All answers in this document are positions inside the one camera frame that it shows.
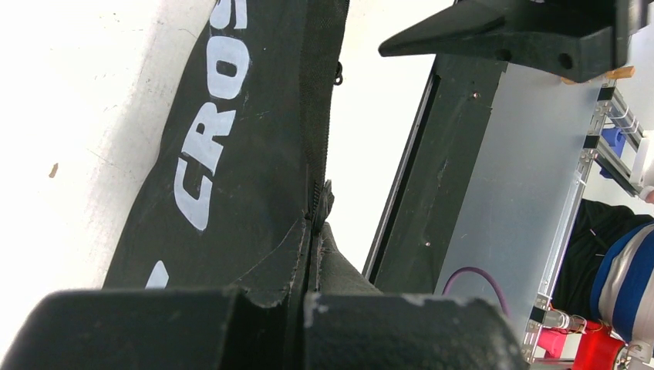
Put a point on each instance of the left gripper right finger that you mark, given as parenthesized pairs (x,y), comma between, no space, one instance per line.
(336,276)

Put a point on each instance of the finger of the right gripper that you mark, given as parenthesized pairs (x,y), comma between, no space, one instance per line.
(576,40)

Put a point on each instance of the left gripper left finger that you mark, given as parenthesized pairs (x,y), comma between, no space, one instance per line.
(269,283)

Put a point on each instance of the black Crossway racket bag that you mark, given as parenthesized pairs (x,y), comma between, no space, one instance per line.
(242,154)

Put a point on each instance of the person in striped shirt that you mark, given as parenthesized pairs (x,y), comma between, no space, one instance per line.
(607,271)

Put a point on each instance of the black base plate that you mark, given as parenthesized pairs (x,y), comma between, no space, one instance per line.
(433,175)

